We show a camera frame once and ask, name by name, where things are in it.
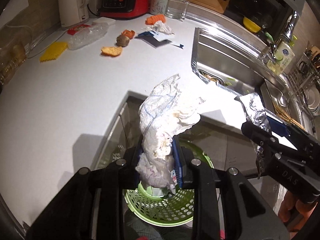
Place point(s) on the person right hand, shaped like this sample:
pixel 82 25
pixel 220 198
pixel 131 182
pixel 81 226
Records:
pixel 291 201

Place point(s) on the orange peel cup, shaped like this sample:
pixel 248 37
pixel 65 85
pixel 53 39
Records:
pixel 129 33

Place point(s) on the stainless steel sink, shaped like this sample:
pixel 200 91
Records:
pixel 220 56

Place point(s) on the crumpled white tissue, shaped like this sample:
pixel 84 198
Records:
pixel 160 27

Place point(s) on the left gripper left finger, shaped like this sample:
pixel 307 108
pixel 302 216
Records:
pixel 90 205

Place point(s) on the straw pot brush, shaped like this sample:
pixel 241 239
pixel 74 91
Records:
pixel 286 117

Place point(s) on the yellow bowl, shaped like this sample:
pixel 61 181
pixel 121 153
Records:
pixel 250 25

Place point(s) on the clear glass pitcher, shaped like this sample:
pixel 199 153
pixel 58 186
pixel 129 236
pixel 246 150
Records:
pixel 177 9

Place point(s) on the orange foam fruit net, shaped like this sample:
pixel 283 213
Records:
pixel 155 18

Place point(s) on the green dish soap bottle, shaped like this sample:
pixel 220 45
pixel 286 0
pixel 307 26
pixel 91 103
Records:
pixel 284 55

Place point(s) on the white paper towel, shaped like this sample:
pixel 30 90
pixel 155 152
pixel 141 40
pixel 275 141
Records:
pixel 172 107

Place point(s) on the white sponge block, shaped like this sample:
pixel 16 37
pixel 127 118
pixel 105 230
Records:
pixel 104 21

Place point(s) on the red snack wrapper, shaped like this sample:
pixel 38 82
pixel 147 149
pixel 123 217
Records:
pixel 76 29

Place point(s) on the aluminium foil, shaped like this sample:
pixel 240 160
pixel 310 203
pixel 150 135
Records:
pixel 254 110

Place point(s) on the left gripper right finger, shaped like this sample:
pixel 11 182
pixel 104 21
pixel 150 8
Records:
pixel 224 201

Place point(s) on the white wall socket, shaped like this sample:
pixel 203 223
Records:
pixel 13 8

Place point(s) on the green plastic trash basket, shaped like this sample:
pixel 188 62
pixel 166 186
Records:
pixel 164 196

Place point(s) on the small blue packet scrap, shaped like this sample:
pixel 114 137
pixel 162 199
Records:
pixel 177 45

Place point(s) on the brown taro root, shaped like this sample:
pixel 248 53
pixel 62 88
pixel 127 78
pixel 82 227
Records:
pixel 122 41

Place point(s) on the clear plastic bag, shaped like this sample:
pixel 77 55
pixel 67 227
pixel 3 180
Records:
pixel 87 36

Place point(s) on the orange peel slice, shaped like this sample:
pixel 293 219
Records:
pixel 111 51

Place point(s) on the blue white torn packet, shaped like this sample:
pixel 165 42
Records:
pixel 154 38

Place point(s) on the chrome faucet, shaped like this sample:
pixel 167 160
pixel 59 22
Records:
pixel 286 35

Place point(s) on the yellow foam fruit net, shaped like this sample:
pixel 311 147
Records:
pixel 54 51

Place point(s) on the white ceramic cup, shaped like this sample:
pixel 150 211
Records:
pixel 158 7

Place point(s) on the white electric kettle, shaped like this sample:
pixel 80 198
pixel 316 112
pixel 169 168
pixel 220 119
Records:
pixel 73 12

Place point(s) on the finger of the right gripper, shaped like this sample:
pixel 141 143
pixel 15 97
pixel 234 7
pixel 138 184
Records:
pixel 284 129

